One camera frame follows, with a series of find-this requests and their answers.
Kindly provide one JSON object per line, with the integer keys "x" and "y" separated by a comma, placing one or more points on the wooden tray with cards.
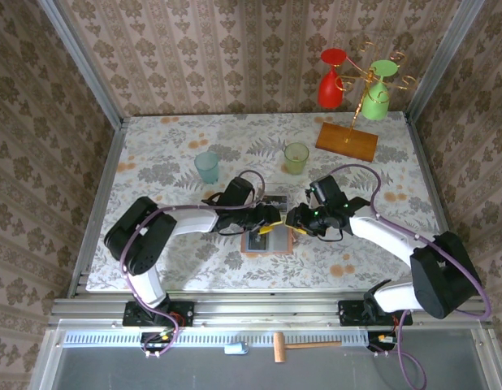
{"x": 281, "y": 243}

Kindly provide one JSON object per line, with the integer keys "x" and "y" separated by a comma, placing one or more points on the black bank card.
{"x": 275, "y": 202}

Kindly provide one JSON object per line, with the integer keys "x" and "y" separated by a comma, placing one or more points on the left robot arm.
{"x": 194, "y": 221}

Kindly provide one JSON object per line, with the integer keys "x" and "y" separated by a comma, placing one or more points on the teal translucent plastic cup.
{"x": 206, "y": 168}

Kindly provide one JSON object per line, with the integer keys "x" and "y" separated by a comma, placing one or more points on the green translucent plastic cup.
{"x": 295, "y": 160}

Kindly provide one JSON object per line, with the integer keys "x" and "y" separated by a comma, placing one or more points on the gold rack on wooden base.
{"x": 336, "y": 140}

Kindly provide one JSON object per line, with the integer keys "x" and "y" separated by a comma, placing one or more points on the small wooden mallet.
{"x": 279, "y": 347}

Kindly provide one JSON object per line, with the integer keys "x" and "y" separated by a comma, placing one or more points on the light blue plastic object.
{"x": 236, "y": 348}

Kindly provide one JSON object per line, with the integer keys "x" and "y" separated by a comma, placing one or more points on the floral print tablecloth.
{"x": 161, "y": 130}

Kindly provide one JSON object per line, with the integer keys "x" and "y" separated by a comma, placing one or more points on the green plastic wine glass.
{"x": 375, "y": 105}

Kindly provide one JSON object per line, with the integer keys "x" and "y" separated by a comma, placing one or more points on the red plastic wine glass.
{"x": 330, "y": 91}

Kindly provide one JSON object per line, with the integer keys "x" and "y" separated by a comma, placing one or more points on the grey metal shelf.
{"x": 113, "y": 373}

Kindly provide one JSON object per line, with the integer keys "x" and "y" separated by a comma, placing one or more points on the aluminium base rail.
{"x": 255, "y": 304}

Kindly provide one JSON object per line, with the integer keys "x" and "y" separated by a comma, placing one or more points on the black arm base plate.
{"x": 346, "y": 319}
{"x": 182, "y": 313}

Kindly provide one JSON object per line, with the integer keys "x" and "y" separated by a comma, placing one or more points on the aluminium side rail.
{"x": 433, "y": 183}
{"x": 100, "y": 203}

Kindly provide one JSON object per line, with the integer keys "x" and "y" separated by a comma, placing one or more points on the aluminium corner post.
{"x": 85, "y": 65}
{"x": 442, "y": 61}

